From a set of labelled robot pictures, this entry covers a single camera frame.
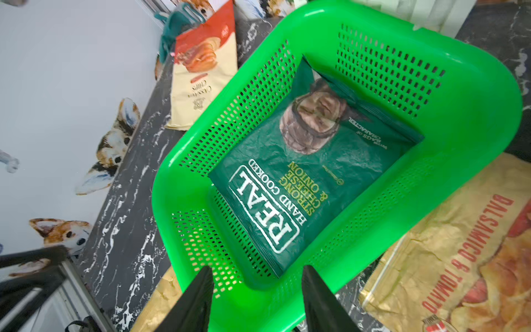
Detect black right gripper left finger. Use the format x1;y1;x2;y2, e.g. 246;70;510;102
155;266;214;332

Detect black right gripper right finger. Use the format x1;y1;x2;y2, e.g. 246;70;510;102
301;265;360;332

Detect tan kettle chips bag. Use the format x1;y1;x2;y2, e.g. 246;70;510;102
131;267;183;332

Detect tan balsamico tomato chips bag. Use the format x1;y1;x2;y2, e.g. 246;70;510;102
360;154;530;331

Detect green Real chips bag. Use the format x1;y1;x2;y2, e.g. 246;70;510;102
210;60;423;277

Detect red cream cassava chips bag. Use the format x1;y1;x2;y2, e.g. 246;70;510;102
166;1;238;131

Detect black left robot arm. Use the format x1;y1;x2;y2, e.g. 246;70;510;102
1;246;116;331

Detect green plastic basket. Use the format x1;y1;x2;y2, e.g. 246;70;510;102
152;1;523;331

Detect teal green cloth item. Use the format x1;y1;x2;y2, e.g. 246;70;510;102
154;2;204;64

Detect colourful flowers in white fence planter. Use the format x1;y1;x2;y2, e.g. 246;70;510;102
356;0;476;38

